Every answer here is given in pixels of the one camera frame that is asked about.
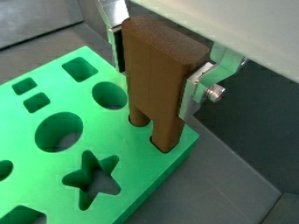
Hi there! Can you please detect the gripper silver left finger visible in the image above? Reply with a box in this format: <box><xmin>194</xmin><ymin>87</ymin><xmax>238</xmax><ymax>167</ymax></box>
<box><xmin>95</xmin><ymin>0</ymin><xmax>128</xmax><ymax>72</ymax></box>

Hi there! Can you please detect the green shape-sorter fixture block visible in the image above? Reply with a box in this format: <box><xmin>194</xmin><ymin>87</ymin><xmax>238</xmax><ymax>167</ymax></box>
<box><xmin>0</xmin><ymin>47</ymin><xmax>199</xmax><ymax>224</ymax></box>

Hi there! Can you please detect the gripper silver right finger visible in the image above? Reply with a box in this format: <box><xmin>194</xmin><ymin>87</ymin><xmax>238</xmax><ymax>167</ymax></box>
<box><xmin>179</xmin><ymin>43</ymin><xmax>249</xmax><ymax>120</ymax></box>

